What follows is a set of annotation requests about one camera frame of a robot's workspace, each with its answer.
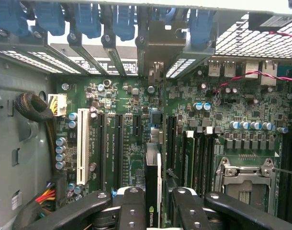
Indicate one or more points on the long black expansion slot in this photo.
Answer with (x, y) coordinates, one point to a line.
(102, 148)
(119, 148)
(171, 143)

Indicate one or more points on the white expansion slot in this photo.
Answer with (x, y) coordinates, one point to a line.
(83, 143)

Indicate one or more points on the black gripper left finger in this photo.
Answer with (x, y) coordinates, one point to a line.
(64, 215)

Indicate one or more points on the blue slot retention clip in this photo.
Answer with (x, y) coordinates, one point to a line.
(124, 24)
(199, 28)
(50, 19)
(9, 16)
(87, 21)

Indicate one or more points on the black open PC case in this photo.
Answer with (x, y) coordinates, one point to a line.
(21, 148)

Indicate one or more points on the large metal port block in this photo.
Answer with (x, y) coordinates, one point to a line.
(268, 76)
(250, 68)

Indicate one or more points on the metal CPU socket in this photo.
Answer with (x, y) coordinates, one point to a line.
(246, 189)

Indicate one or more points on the solid metal slot cover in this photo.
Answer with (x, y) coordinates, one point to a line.
(116, 58)
(93, 60)

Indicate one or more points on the white power connector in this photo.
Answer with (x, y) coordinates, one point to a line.
(61, 105)

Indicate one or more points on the black rear fan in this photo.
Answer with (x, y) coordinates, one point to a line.
(275, 21)

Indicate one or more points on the metal socket locking lever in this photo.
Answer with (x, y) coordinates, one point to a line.
(287, 171)

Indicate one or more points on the perforated metal slot cover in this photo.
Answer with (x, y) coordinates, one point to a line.
(52, 60)
(21, 57)
(182, 67)

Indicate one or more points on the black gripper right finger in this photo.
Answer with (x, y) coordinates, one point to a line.
(251, 213)

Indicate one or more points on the black RAM slot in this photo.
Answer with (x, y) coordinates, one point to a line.
(212, 163)
(198, 163)
(205, 163)

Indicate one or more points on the small metal port block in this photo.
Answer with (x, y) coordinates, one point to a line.
(229, 69)
(214, 68)

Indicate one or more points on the short black expansion slot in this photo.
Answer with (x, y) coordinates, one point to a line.
(136, 124)

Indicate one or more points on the black power connector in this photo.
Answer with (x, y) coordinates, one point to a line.
(59, 189)

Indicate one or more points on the green motherboard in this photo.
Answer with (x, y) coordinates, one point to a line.
(134, 98)

